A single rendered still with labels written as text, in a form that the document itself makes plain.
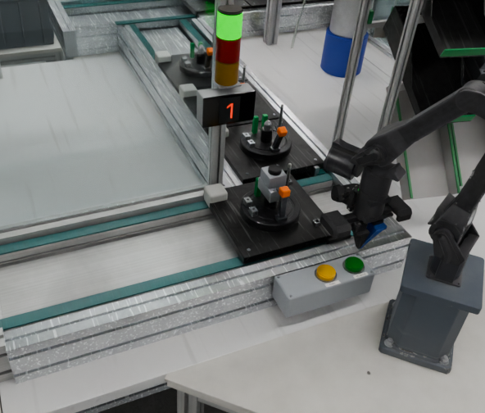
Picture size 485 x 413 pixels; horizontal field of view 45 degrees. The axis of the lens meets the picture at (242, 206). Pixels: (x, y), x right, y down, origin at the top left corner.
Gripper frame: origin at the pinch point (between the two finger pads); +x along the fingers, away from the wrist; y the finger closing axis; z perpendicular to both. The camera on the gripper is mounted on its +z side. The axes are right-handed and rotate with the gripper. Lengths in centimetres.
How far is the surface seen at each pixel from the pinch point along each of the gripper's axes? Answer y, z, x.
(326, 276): 7.9, -1.6, 7.8
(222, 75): 19.2, 31.3, -23.5
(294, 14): -61, 139, 11
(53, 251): 58, 30, 13
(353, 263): 0.4, -0.3, 7.8
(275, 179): 10.4, 19.5, -3.2
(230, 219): 19.4, 22.1, 7.9
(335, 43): -55, 98, 6
